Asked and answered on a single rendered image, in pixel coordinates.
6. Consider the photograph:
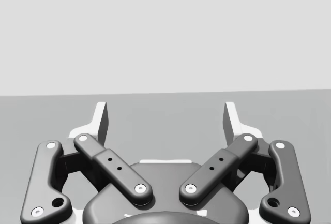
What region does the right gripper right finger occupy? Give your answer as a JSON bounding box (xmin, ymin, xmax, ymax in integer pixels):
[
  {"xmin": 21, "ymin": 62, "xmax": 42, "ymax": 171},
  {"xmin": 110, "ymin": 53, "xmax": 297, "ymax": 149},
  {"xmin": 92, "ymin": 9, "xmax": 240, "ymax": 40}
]
[{"xmin": 178, "ymin": 101, "xmax": 312, "ymax": 224}]

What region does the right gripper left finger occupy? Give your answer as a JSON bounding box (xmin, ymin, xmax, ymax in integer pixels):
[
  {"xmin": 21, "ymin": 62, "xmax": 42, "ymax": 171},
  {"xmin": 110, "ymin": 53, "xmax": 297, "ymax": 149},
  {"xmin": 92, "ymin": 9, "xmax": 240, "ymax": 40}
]
[{"xmin": 20, "ymin": 101, "xmax": 154, "ymax": 224}]

